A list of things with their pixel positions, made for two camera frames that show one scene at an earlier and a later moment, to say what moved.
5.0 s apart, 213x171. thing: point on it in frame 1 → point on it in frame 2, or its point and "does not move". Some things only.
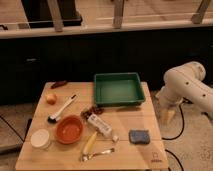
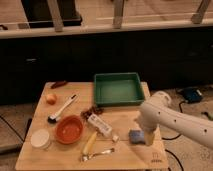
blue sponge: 139,136 does not move
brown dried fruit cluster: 93,109 does not move
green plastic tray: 114,89 does not move
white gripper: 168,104 → 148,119
